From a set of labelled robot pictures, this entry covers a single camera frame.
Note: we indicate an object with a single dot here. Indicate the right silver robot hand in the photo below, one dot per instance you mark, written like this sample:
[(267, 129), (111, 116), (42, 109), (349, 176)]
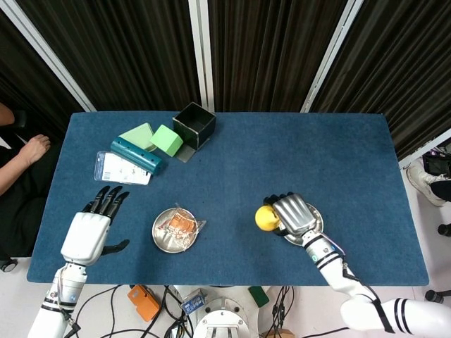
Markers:
[(294, 213)]

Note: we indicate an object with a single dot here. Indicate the bystander bare hand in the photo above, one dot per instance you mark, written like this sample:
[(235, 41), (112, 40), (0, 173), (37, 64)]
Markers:
[(35, 148)]

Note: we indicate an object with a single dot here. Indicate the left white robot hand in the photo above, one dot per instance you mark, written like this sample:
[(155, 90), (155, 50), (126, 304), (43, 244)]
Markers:
[(84, 237)]

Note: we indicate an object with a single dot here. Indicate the clear snack packet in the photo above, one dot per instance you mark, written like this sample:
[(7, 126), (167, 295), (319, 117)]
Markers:
[(180, 225)]

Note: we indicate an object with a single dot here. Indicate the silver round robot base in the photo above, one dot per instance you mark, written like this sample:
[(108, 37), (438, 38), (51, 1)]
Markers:
[(225, 318)]

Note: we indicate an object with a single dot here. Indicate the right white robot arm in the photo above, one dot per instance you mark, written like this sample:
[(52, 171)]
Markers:
[(338, 271)]

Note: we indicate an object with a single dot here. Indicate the bystander bare forearm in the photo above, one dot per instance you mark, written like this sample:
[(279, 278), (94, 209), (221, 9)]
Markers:
[(12, 176)]

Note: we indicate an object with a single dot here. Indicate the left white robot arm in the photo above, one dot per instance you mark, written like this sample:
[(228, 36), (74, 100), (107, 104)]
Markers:
[(58, 299)]

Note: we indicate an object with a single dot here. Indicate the round steel plate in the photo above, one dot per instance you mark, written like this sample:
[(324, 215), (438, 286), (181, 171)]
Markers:
[(318, 220), (165, 244)]

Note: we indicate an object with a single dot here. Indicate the bystander black clothing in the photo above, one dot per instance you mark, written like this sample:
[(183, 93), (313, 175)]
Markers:
[(24, 218)]

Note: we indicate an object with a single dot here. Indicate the dark pleated curtain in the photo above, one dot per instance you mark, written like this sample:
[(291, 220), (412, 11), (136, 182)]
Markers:
[(405, 70), (271, 53), (120, 53), (21, 81)]

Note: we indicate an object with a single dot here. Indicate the blue velvet table cloth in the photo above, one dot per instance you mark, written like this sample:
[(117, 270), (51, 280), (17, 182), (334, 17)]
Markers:
[(246, 158)]

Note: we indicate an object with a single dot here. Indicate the white blister card package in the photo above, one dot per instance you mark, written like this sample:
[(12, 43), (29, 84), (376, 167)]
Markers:
[(120, 172)]

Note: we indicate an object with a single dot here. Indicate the black caster wheel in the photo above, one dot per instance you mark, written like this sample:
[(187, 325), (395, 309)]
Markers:
[(8, 264)]

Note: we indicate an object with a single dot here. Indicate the orange plastic device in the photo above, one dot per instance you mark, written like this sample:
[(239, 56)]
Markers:
[(142, 302)]

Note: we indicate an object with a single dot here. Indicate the dark green small block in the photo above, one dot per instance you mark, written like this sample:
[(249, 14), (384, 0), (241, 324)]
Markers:
[(259, 296)]

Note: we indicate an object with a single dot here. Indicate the teal cylinder block with holes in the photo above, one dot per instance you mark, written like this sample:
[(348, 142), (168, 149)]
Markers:
[(135, 156)]

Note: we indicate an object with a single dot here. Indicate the light green foam wedge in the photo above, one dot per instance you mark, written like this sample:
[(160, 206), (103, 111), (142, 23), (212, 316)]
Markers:
[(135, 136)]

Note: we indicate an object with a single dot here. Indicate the black open square box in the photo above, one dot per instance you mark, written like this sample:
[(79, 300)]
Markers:
[(205, 132)]

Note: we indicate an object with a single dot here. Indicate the light green foam cube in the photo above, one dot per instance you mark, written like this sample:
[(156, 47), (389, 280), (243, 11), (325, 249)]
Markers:
[(165, 141)]

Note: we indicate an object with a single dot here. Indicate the blue circuit board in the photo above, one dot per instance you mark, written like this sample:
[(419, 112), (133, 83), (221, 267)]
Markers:
[(194, 302)]

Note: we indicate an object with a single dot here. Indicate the white sneaker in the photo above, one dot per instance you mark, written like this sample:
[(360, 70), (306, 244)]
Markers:
[(424, 183)]

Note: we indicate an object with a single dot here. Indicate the white metal frame post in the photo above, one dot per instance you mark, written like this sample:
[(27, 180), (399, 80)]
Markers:
[(331, 56), (46, 53), (201, 56)]

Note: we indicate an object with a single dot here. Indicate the white metal frame bar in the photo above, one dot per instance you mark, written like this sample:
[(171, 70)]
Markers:
[(423, 149)]

